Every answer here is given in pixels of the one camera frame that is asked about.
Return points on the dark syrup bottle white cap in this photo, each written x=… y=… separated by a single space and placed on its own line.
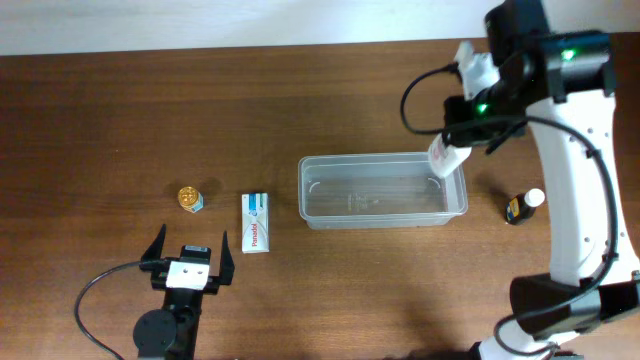
x=523 y=206

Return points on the gold lid balm jar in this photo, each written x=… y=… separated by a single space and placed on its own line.
x=190 y=199

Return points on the clear plastic container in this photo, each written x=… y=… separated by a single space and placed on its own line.
x=381 y=190

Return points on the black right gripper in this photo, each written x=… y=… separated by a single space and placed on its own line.
x=455 y=108

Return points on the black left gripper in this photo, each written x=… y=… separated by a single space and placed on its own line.
x=150 y=261

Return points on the white spray bottle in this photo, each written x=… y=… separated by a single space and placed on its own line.
x=444 y=159

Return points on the white Panadol medicine box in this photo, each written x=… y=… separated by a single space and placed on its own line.
x=255 y=223

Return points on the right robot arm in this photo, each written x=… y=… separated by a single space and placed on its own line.
x=561 y=86

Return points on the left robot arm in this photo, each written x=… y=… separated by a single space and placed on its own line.
x=170 y=332

